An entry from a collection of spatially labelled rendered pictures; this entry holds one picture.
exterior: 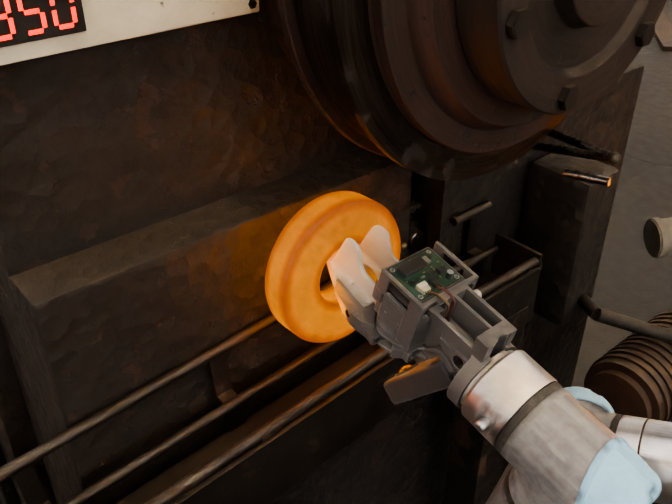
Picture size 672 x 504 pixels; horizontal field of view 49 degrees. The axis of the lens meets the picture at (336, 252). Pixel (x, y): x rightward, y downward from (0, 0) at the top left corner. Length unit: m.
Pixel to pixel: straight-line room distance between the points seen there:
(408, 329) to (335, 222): 0.13
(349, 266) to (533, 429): 0.22
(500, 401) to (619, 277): 1.76
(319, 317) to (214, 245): 0.13
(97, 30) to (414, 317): 0.35
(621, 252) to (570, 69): 1.77
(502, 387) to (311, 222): 0.23
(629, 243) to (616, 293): 0.30
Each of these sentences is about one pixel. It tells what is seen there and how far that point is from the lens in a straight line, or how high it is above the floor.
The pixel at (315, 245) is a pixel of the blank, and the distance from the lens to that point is 0.70.
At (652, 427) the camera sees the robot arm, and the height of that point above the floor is 0.74.
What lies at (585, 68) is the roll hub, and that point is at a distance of 0.75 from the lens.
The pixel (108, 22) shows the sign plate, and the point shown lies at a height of 1.08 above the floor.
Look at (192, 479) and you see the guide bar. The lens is 0.74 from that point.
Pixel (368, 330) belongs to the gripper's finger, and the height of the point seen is 0.82.
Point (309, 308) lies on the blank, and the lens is 0.73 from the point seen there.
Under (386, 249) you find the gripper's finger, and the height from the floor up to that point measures 0.87.
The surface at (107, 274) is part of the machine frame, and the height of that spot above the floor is 0.87.
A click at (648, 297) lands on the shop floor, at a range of 2.29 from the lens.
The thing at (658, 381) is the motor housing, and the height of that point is 0.52.
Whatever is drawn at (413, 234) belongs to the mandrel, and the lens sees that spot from 0.96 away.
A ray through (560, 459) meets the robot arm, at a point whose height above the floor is 0.81.
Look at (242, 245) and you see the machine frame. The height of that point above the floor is 0.85.
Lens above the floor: 1.24
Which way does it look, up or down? 32 degrees down
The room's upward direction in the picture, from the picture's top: straight up
